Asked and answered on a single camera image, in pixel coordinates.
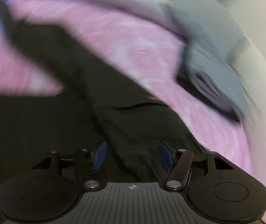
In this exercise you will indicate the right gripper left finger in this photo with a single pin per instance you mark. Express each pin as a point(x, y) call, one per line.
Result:
point(90, 172)

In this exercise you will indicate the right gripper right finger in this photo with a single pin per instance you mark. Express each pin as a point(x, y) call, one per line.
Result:
point(180, 169)

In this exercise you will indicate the black trousers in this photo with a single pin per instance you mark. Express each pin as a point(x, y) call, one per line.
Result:
point(99, 105)

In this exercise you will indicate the cream padded headboard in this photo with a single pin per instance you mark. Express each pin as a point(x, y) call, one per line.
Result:
point(259, 51)

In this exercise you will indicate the pink floral bed sheet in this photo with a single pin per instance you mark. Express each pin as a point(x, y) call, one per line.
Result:
point(141, 49)

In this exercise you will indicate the folded grey garment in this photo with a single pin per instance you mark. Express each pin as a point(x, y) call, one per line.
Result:
point(212, 39)

